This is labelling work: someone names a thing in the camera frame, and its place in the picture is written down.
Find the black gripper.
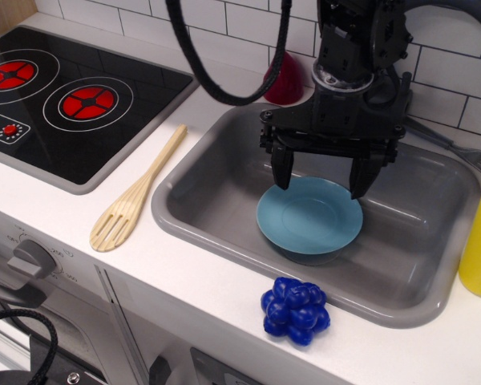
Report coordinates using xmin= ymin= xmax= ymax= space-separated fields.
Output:
xmin=260 ymin=67 xmax=409 ymax=200

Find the blue toy blueberry cluster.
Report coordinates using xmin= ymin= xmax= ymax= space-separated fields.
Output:
xmin=261 ymin=277 xmax=331 ymax=347

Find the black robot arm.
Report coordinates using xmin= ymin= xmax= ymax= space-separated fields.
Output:
xmin=260 ymin=1 xmax=413 ymax=198

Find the light blue plate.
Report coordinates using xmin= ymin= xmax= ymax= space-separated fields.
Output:
xmin=257 ymin=176 xmax=363 ymax=265

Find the grey sink basin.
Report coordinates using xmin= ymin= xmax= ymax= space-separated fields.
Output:
xmin=152 ymin=103 xmax=481 ymax=328

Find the dark red cup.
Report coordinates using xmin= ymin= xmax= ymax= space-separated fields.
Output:
xmin=264 ymin=52 xmax=304 ymax=105

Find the grey metal fork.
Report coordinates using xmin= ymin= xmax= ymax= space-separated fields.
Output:
xmin=405 ymin=117 xmax=481 ymax=173

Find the wooden slotted spatula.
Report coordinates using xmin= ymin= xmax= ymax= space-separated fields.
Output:
xmin=89 ymin=124 xmax=188 ymax=253

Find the white toy oven front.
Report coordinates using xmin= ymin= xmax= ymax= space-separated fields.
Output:
xmin=0 ymin=202 xmax=265 ymax=385

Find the black toy stove top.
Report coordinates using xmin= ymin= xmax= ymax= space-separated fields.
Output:
xmin=0 ymin=26 xmax=198 ymax=195

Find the grey oven knob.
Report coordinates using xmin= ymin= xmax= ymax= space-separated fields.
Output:
xmin=7 ymin=239 xmax=56 ymax=278

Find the black braided cable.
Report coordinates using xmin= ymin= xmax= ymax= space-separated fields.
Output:
xmin=164 ymin=0 xmax=293 ymax=107

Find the black cable lower left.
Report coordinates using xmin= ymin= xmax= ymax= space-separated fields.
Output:
xmin=0 ymin=309 xmax=59 ymax=385

